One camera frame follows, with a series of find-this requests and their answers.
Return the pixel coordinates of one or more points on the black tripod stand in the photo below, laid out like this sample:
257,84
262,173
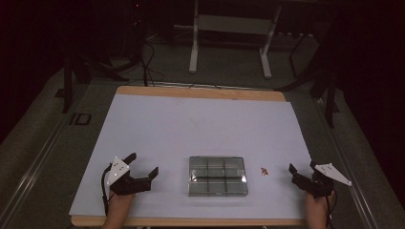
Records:
329,95
67,82

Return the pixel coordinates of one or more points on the person's right hand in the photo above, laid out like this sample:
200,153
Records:
316,208

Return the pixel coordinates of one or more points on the pale table mat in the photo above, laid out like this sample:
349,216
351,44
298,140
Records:
178,127

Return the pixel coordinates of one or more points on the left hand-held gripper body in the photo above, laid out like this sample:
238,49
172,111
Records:
118,173

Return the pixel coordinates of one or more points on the person's left hand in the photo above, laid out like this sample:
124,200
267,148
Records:
119,205

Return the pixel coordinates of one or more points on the white metal desk frame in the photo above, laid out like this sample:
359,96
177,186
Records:
230,24

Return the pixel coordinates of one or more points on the metal floor rail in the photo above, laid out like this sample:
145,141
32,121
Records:
35,165
353,171

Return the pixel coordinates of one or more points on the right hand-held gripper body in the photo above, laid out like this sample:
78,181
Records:
321,186

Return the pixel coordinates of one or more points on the clear plastic compartment box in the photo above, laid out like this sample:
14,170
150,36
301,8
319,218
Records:
218,175

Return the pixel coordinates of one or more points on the small brown trinket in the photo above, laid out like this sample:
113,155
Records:
264,171

